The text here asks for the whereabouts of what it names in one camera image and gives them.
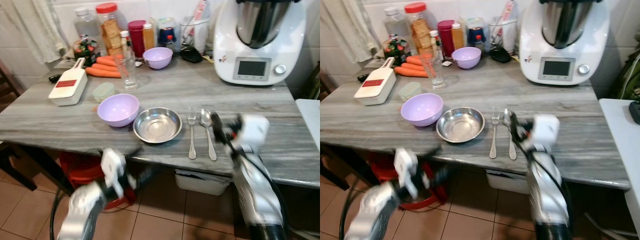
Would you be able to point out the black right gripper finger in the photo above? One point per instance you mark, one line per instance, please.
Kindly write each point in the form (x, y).
(218, 124)
(515, 124)

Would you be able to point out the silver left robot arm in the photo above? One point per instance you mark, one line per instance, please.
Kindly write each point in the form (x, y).
(82, 210)
(372, 212)

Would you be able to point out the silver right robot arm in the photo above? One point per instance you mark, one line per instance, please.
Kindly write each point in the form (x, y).
(257, 195)
(547, 195)

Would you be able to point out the steel spoon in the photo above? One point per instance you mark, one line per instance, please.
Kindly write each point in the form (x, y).
(507, 118)
(206, 119)

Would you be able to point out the steel fork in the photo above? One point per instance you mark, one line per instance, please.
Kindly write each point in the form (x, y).
(494, 140)
(192, 140)

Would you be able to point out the red plastic stool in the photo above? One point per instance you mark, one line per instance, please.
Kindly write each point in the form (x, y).
(80, 170)
(385, 172)

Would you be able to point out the white plastic bin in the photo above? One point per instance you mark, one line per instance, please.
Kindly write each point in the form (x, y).
(510, 180)
(200, 181)

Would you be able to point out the stainless steel bowl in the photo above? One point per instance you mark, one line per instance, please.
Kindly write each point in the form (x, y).
(460, 125)
(157, 125)

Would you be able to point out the large purple plastic bowl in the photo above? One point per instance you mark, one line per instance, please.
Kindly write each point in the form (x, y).
(422, 109)
(118, 109)

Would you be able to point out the black rounded object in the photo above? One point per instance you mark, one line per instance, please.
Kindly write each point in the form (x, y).
(191, 55)
(500, 55)

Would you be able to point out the white food processor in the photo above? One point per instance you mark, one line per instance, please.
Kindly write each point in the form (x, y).
(260, 55)
(565, 55)

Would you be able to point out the small purple plastic bowl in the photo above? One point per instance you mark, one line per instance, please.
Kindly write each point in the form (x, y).
(158, 57)
(466, 57)

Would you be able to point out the white side table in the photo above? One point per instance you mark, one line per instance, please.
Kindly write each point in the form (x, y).
(311, 117)
(620, 150)

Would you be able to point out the small pale green container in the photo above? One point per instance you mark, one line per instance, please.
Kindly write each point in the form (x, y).
(410, 91)
(103, 92)

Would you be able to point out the dark wooden table leg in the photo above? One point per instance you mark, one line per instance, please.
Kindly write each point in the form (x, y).
(345, 160)
(47, 167)

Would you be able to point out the clear drinking glass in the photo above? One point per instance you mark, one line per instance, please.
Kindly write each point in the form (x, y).
(129, 75)
(435, 75)

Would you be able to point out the clear utensil container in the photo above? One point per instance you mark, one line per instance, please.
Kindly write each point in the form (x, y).
(196, 30)
(504, 30)

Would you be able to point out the green bag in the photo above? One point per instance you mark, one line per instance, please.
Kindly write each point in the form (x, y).
(311, 82)
(627, 75)

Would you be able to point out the clear jar with blue contents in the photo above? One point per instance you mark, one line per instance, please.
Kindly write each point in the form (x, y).
(477, 34)
(168, 34)

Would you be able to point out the orange bottle with white cap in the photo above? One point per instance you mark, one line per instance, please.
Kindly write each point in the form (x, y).
(458, 36)
(148, 36)

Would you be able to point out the orange carrot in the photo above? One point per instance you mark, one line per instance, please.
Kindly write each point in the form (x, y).
(411, 72)
(414, 61)
(102, 73)
(106, 62)

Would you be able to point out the white mandoline slicer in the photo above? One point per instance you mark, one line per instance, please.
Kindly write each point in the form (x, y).
(375, 85)
(68, 85)

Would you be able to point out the black device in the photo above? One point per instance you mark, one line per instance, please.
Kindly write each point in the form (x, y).
(635, 112)

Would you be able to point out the small white capped bottle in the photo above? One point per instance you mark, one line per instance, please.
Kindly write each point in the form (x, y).
(435, 44)
(125, 42)

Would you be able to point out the maroon canister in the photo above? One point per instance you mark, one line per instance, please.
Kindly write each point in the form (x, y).
(445, 32)
(136, 31)

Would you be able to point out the small black object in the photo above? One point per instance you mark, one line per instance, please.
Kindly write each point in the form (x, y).
(54, 78)
(363, 78)

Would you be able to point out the red and green decoration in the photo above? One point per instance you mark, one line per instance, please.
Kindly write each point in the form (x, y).
(86, 50)
(396, 49)

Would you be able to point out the red lidded cracker jar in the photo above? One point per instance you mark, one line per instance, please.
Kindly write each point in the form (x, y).
(419, 30)
(110, 30)

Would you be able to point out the clear plastic bottle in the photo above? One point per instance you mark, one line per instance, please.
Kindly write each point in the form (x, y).
(396, 25)
(86, 25)

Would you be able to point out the white hanging towel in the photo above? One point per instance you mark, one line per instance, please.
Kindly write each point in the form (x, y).
(350, 27)
(32, 27)

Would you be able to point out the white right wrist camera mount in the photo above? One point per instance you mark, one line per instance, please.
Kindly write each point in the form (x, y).
(254, 131)
(546, 129)

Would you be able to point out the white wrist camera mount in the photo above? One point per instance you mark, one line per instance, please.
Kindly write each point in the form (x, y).
(406, 167)
(546, 129)
(113, 167)
(254, 131)

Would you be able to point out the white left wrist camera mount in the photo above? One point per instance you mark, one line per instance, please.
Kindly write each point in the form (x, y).
(113, 167)
(406, 167)

